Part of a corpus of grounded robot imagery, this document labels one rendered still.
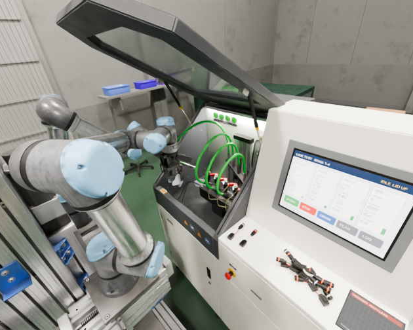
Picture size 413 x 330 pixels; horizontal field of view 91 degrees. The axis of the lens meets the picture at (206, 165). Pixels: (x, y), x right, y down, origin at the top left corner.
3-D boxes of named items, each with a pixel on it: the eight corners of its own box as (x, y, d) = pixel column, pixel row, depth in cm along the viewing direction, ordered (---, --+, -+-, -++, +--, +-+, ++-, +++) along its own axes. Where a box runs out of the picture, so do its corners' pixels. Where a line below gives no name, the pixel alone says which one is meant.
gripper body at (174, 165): (161, 173, 99) (157, 152, 93) (176, 167, 103) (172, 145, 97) (170, 180, 94) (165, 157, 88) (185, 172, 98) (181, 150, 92)
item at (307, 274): (271, 266, 87) (272, 258, 85) (284, 251, 93) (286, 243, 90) (326, 310, 72) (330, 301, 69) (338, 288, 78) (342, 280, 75)
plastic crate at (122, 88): (124, 90, 346) (122, 83, 340) (131, 91, 330) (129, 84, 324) (103, 95, 324) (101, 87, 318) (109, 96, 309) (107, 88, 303)
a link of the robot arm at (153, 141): (136, 154, 78) (148, 143, 87) (163, 156, 76) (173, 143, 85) (131, 136, 74) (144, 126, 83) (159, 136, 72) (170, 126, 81)
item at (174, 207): (158, 204, 156) (155, 187, 148) (164, 201, 158) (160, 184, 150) (214, 256, 115) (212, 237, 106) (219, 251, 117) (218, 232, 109)
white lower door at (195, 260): (171, 258, 192) (157, 203, 157) (173, 256, 193) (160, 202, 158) (219, 316, 148) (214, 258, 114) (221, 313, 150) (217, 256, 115)
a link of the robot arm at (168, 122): (151, 121, 82) (159, 115, 89) (157, 146, 88) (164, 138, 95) (169, 121, 80) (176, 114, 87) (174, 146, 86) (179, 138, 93)
